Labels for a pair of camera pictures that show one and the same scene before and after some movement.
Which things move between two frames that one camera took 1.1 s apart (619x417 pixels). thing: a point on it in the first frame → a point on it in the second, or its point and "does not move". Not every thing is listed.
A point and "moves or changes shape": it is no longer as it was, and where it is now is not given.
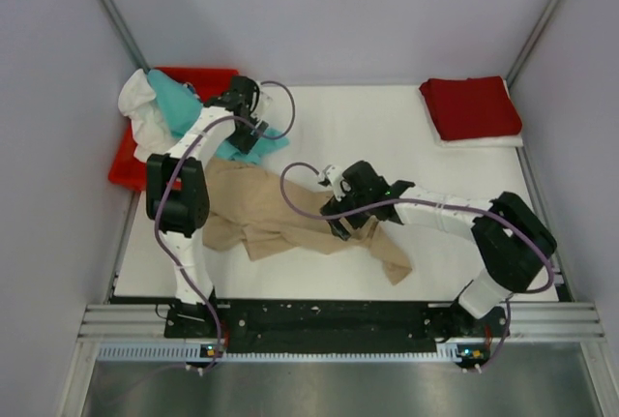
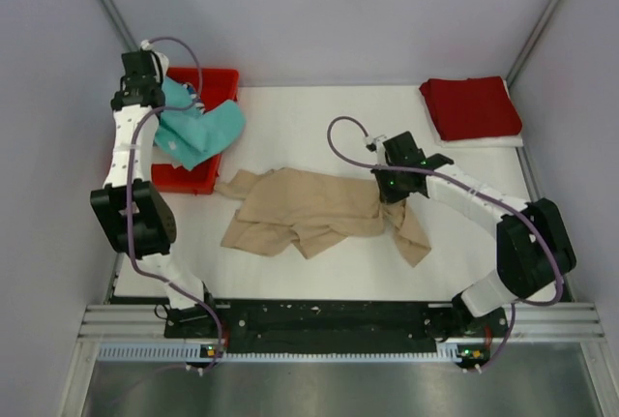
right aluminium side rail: (563, 290) does not move
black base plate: (329, 327) does not move
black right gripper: (335, 206) → (386, 195)
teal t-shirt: (178, 107) moves or changes shape
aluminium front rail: (525, 322) does not move
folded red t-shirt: (470, 106) does not move
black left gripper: (244, 141) → (160, 85)
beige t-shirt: (250, 210) moves or changes shape
